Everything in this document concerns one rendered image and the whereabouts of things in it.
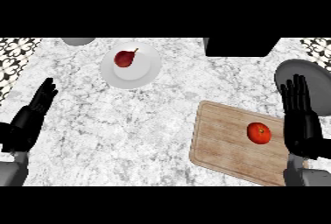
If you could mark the black appliance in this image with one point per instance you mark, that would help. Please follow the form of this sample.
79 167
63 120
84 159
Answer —
242 46

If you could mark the grey round object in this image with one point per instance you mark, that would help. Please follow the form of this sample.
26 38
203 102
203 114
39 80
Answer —
78 41

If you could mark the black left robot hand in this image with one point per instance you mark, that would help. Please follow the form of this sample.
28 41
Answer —
29 122

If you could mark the grey pan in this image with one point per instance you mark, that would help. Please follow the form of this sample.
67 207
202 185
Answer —
317 78

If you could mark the wooden cutting board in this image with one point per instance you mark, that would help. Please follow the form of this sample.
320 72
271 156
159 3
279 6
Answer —
236 143

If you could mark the white plate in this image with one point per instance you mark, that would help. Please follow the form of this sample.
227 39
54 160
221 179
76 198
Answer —
131 65

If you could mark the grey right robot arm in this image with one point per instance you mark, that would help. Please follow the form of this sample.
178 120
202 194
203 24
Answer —
302 173

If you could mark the dark red pear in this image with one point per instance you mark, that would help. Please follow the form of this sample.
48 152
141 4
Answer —
125 58

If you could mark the red tomato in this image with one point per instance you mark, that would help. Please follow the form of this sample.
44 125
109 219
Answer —
260 133

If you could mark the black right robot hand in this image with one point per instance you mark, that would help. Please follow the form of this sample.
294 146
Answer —
304 128

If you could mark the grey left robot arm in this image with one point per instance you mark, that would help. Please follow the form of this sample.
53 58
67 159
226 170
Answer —
13 169

